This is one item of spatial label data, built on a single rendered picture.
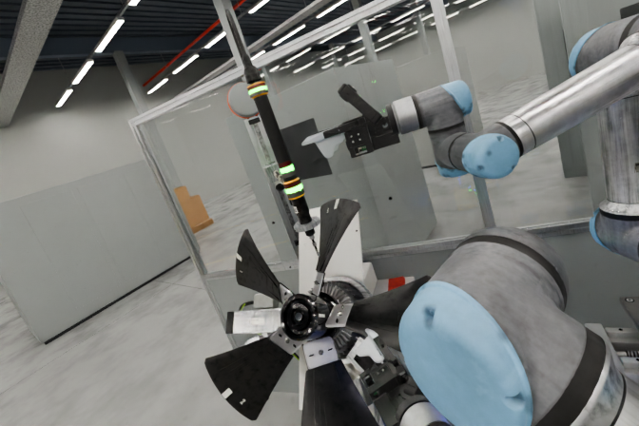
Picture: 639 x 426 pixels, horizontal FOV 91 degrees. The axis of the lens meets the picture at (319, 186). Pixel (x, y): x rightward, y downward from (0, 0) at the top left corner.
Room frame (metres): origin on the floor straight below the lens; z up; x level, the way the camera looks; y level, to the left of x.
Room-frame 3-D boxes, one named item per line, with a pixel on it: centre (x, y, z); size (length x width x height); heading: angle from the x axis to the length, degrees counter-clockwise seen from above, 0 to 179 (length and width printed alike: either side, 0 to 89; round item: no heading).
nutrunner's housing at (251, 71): (0.77, 0.06, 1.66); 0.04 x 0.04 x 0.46
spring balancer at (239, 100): (1.48, 0.19, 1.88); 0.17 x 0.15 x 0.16; 65
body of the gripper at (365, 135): (0.71, -0.15, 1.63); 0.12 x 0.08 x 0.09; 75
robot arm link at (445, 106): (0.67, -0.30, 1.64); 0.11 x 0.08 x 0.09; 75
